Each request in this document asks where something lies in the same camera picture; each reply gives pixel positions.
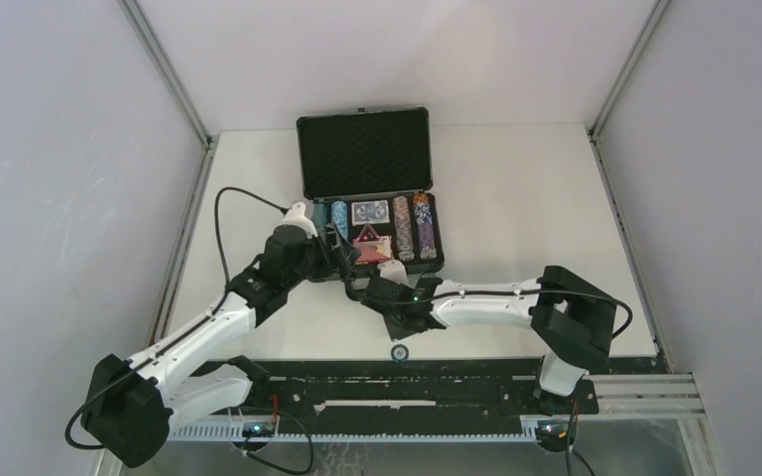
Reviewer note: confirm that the red playing card deck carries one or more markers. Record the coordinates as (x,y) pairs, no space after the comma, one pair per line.
(376,251)

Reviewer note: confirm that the black poker chip case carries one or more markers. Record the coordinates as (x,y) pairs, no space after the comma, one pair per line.
(370,155)

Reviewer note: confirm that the aluminium frame rail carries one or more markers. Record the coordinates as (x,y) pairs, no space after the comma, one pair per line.
(650,394)

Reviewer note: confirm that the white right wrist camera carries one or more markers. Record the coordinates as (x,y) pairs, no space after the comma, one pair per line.
(393,271)

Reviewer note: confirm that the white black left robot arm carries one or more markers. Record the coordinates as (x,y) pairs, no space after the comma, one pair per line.
(133,405)

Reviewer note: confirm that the green poker chip row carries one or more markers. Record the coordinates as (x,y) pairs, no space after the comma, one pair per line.
(320,215)

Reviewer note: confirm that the red triangular dealer button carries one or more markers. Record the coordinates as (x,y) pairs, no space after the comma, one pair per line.
(367,234)

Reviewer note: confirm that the light blue red chip row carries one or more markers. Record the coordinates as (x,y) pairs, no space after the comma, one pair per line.
(339,217)

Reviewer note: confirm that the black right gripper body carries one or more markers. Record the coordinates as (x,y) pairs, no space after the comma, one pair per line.
(397,329)

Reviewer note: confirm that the blue purple poker chip row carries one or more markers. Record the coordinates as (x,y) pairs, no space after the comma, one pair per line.
(425,227)

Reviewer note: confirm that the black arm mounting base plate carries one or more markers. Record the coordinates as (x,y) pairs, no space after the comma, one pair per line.
(355,425)

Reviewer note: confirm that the blue playing card deck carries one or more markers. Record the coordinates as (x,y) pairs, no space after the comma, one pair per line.
(370,212)

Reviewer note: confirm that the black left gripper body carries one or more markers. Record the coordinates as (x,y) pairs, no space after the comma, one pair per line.
(314,266)

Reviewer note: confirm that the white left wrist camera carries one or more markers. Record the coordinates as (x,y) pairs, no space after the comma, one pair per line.
(296,216)

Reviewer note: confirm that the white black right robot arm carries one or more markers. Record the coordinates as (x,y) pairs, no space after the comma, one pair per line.
(576,320)

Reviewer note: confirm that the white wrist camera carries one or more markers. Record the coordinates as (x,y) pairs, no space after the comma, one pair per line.
(393,271)
(296,216)

